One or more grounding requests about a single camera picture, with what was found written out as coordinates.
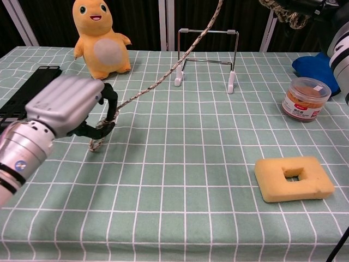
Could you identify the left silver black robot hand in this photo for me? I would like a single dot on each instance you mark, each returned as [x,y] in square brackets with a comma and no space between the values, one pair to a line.
[62,101]

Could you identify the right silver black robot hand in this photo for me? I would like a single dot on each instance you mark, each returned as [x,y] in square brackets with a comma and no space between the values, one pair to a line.
[300,5]

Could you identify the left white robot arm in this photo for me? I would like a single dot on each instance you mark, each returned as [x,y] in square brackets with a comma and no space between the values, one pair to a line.
[21,155]

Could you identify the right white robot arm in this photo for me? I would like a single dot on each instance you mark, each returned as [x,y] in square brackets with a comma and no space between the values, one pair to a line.
[340,54]

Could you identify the black folding stand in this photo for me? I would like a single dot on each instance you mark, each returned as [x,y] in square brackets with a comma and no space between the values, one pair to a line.
[21,92]

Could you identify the blue cloth pouch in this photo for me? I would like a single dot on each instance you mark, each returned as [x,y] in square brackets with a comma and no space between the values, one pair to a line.
[313,65]

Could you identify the yellow plush dinosaur toy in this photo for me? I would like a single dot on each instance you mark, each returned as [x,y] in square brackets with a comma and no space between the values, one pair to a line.
[103,49]

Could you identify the clear plastic jar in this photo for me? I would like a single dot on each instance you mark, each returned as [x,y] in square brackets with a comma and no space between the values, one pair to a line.
[302,103]

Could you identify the black curtain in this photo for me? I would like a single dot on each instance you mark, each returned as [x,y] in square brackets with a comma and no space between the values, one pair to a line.
[136,21]

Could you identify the green checkered tablecloth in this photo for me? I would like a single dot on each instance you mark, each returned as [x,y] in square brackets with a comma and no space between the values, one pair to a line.
[177,191]

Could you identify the yellow sponge with square hole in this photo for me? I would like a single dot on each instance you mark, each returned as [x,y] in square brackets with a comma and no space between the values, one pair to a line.
[272,180]

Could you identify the white frame post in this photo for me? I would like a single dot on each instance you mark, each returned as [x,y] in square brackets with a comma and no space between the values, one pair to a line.
[24,24]
[170,24]
[162,24]
[270,30]

